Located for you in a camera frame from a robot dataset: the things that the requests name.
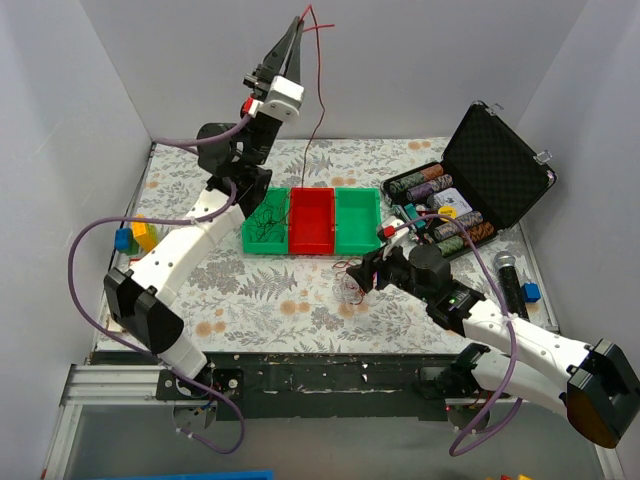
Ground white wire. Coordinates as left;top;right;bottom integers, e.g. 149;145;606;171
332;279;381;311

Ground thin black wire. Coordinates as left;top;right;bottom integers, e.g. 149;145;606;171
247;189;291;246

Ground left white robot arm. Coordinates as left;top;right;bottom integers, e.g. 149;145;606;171
104;16;305;400

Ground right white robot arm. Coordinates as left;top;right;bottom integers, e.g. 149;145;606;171
346;245;639;449

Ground right green plastic bin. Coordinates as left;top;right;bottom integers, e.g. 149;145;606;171
335;188;381;255

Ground green plastic bin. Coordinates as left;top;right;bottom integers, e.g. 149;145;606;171
335;188;381;255
242;187;291;255

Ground yellow dealer button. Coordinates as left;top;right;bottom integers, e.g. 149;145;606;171
438;205;457;222

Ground white card deck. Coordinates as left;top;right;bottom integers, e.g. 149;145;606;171
433;187;473;216

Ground red plastic bin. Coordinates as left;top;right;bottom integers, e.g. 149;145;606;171
288;187;335;255

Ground black microphone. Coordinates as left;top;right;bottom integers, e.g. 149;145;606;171
494;251;529;320

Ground left green plastic bin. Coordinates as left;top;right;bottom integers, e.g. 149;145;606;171
242;187;291;255

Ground small blue toy brick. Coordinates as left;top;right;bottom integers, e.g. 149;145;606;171
521;282;542;303

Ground black poker chip case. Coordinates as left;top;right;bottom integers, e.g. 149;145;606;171
380;101;557;247

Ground floral table mat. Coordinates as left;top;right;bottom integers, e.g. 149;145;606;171
94;137;556;356

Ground blue plastic bin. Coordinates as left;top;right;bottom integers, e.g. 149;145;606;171
64;465;276;480

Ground yellow red toy pieces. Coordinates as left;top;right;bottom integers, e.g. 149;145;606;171
483;474;533;480

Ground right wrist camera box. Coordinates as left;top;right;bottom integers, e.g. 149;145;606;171
376;216;409;248

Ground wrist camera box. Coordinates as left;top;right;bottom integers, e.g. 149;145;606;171
241;75;305;123
376;216;409;248

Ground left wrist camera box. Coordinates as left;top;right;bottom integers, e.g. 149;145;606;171
241;75;305;123

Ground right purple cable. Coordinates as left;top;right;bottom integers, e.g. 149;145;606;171
394;213;524;457

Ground black table front frame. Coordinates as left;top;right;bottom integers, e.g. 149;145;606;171
154;349;511;422

